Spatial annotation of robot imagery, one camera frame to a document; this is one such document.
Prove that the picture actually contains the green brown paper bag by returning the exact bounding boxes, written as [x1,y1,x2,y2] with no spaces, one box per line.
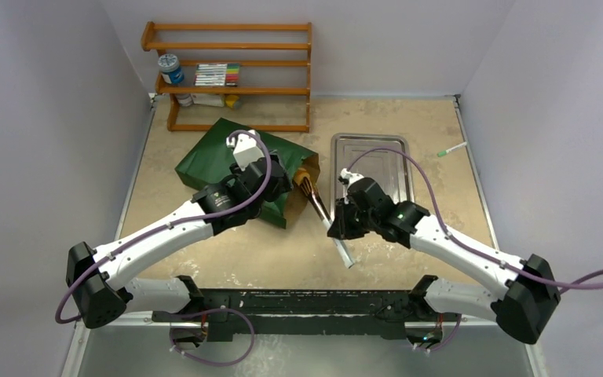
[174,118,320,229]

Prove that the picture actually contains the silver metal tongs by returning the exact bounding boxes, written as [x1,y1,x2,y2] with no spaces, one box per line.
[307,183,355,269]

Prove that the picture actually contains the orange fake bread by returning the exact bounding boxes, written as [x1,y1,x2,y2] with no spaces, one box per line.
[294,167,312,197]

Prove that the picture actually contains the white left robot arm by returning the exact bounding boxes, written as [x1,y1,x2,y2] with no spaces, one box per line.
[55,152,292,329]

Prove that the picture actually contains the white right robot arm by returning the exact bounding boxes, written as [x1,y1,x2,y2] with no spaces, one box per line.
[327,170,561,344]

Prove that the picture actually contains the silver metal tray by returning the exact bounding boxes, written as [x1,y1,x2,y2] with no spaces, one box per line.
[329,133,414,213]

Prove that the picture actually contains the yellow small bottle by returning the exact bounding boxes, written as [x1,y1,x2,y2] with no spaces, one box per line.
[224,94,242,110]

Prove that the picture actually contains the white small box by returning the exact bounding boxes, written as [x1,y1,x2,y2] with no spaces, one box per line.
[191,93,225,108]

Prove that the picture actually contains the green white marker pen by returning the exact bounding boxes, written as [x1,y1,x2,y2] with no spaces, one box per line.
[437,141,467,157]

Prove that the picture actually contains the small grey jar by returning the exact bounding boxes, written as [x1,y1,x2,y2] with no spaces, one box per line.
[174,93,193,107]

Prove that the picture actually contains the pack of coloured markers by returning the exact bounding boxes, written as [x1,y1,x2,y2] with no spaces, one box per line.
[194,63,241,87]

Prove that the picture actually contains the blue white jar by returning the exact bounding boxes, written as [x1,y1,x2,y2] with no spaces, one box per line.
[157,53,185,85]

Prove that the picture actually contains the orange wooden shelf rack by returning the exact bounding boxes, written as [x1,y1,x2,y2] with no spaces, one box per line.
[140,20,313,133]

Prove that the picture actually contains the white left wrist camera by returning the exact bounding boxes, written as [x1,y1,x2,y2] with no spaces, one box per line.
[226,130,264,170]

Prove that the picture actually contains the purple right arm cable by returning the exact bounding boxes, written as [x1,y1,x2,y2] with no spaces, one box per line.
[344,148,603,294]

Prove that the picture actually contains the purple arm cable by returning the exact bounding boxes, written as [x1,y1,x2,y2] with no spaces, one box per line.
[54,130,273,324]
[344,148,603,294]

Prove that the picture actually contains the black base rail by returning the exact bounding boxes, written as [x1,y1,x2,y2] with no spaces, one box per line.
[152,288,457,347]

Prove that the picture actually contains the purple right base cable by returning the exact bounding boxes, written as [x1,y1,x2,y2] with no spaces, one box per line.
[411,312,462,356]

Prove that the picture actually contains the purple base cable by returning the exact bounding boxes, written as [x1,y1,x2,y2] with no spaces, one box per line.
[411,312,462,356]
[168,308,256,368]

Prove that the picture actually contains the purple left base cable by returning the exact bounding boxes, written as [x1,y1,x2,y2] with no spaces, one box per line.
[168,308,256,368]

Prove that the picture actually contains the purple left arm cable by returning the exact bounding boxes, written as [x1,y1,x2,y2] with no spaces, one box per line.
[54,130,273,324]

